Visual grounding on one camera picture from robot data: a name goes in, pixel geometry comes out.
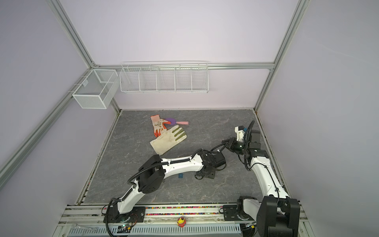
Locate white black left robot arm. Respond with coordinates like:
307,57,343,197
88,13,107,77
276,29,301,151
104,149,227,223

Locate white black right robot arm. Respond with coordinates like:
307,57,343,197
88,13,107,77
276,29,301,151
227,126,301,237

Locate cream green work glove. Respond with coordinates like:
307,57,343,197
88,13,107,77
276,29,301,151
150,125,187,155

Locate red emergency stop button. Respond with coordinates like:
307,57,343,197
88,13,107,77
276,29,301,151
177,216,186,228

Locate red white work glove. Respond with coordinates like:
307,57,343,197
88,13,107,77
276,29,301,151
151,115,171,137

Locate small white mesh basket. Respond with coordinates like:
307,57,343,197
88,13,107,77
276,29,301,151
73,69,120,109

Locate purple trowel pink handle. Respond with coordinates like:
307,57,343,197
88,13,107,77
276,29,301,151
164,118,189,126

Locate long white wire basket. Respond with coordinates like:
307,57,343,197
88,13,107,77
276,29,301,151
119,61,209,93

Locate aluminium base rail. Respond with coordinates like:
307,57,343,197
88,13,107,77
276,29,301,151
53,203,259,237

